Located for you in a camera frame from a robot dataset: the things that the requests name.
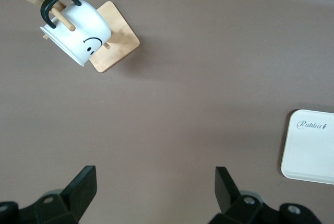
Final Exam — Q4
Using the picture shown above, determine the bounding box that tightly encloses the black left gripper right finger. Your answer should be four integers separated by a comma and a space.
211, 166, 322, 224

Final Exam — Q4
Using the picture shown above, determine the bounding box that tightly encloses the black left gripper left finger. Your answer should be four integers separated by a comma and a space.
0, 166, 98, 224

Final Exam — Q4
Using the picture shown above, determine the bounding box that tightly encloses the white smiley mug black handle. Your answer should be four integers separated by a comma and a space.
39, 0, 112, 67

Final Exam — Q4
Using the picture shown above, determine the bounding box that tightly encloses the white rabbit print tray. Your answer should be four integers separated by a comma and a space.
280, 109, 334, 185

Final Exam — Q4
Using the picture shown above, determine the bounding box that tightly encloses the brown table cover sheet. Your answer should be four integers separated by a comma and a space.
0, 0, 334, 224

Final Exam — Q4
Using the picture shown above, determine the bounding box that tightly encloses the bamboo mug tree stand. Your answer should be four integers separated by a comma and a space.
5, 0, 140, 74

